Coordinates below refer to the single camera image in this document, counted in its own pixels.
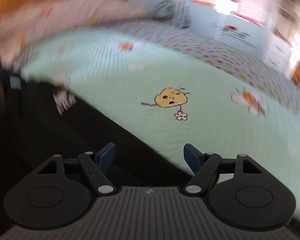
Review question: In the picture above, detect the pastel floral pillow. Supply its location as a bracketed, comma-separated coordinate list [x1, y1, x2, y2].
[0, 0, 146, 67]

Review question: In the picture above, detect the black garment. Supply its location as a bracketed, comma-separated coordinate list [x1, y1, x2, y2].
[0, 63, 191, 235]

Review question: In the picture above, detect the white wardrobe with glass doors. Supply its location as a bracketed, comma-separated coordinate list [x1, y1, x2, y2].
[117, 0, 300, 86]

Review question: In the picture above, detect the mint green quilted bedspread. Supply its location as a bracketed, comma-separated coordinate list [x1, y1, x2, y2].
[17, 20, 300, 221]

